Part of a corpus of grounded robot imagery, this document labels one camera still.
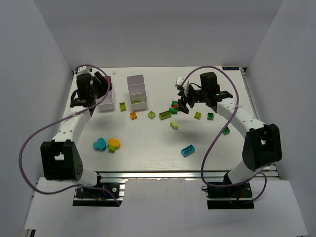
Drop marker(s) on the right white divided container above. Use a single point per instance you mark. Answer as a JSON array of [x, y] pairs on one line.
[[137, 91]]

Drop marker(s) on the blue heart lego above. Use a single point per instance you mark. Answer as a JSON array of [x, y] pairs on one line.
[[100, 145]]

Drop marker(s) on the yellow heart lego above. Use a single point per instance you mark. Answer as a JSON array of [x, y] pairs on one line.
[[113, 145]]

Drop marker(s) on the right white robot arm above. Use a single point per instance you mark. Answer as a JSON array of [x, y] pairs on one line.
[[262, 146]]

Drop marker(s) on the green lego brick middle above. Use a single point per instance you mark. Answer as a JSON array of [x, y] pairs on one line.
[[210, 116]]

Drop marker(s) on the white divided container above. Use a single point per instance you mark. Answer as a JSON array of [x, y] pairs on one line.
[[137, 91], [108, 103]]

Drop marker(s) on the dark green lego brick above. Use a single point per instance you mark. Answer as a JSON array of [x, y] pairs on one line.
[[173, 111]]

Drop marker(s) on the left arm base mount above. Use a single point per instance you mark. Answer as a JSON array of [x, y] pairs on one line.
[[108, 192]]

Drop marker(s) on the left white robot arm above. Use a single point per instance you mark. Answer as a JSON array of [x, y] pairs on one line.
[[60, 158]]

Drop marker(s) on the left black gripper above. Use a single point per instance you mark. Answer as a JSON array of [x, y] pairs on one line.
[[99, 80]]

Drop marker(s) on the left white divided container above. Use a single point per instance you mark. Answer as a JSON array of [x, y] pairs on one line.
[[108, 103]]

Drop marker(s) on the lime 2x3 lego brick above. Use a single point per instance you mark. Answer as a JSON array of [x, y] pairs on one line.
[[165, 115]]

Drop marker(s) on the blue 2x3 lego brick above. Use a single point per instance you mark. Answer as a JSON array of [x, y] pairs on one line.
[[187, 150]]

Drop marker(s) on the pale green lego piece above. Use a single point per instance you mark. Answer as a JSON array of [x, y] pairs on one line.
[[174, 125]]

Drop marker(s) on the green lego lower right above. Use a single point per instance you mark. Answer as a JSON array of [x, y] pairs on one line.
[[226, 131]]

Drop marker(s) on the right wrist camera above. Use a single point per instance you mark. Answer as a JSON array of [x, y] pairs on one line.
[[182, 84]]

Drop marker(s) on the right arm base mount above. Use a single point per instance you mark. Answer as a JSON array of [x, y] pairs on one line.
[[230, 198]]

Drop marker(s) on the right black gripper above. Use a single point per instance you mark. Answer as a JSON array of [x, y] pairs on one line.
[[188, 97]]

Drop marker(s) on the lime lego brick right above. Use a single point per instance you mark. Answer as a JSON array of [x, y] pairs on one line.
[[197, 115]]

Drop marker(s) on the orange small lego brick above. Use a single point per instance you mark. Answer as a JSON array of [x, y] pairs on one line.
[[133, 115]]

